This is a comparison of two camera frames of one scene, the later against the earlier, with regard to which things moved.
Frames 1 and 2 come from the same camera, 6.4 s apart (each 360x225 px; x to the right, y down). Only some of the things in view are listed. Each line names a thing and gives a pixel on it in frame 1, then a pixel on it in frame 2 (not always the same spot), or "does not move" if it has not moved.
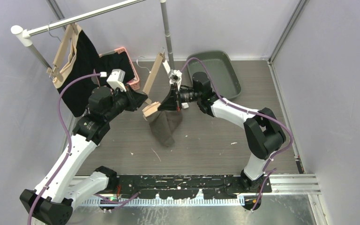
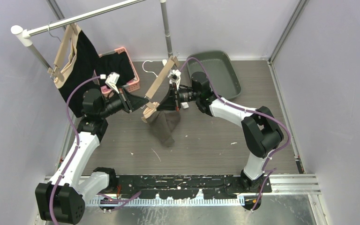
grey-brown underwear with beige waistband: [164, 123] does not move
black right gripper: [171, 103] does not move
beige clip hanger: [152, 106] to [159, 79]
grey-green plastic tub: [221, 71] does not move
